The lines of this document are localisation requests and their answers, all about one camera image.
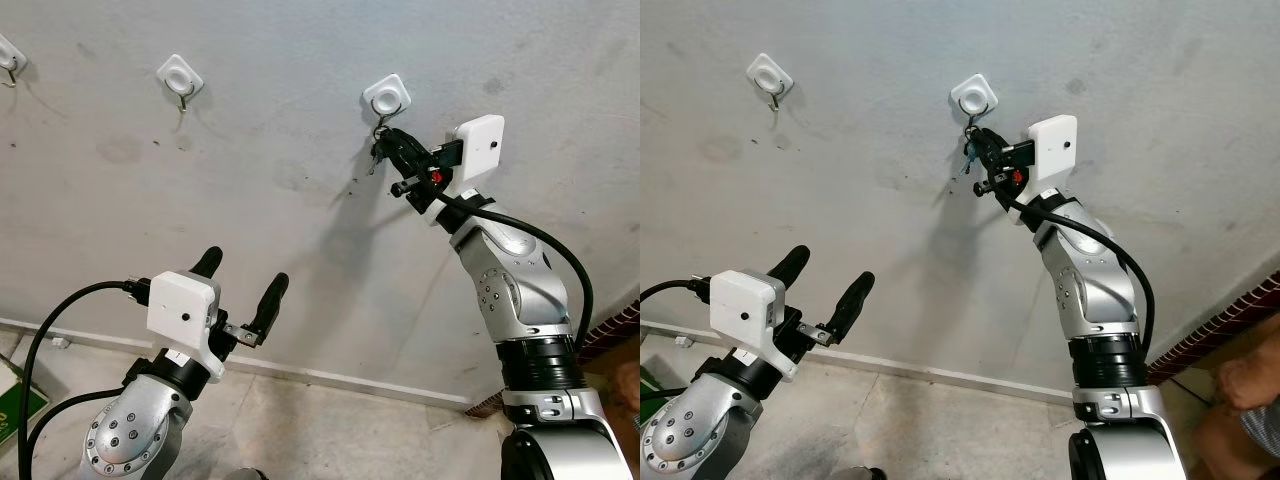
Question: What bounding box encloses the green and white cardboard box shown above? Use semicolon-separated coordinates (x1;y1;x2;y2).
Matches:
0;358;51;456

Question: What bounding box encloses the seated person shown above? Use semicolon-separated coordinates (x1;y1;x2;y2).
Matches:
1205;342;1280;471

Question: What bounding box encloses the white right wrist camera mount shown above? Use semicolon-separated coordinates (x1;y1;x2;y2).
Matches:
418;115;507;229
1005;115;1080;229

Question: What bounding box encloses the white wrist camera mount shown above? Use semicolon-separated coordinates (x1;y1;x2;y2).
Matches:
710;270;795;384
418;115;507;229
147;270;229;384
1005;115;1080;229

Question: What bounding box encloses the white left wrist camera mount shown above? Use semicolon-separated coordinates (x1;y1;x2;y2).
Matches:
710;270;795;384
147;270;229;384

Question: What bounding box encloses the white wall hook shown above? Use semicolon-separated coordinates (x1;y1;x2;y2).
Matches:
361;73;412;121
0;33;28;89
950;73;999;120
156;54;205;113
746;53;794;111

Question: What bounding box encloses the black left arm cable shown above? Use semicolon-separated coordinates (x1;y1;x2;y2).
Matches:
18;279;153;480
640;279;717;403

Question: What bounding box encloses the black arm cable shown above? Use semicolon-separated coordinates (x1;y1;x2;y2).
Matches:
640;279;717;403
432;195;597;351
18;279;153;480
1008;195;1157;351

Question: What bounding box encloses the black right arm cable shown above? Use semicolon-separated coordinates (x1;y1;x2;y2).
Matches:
432;195;597;351
1008;195;1157;351

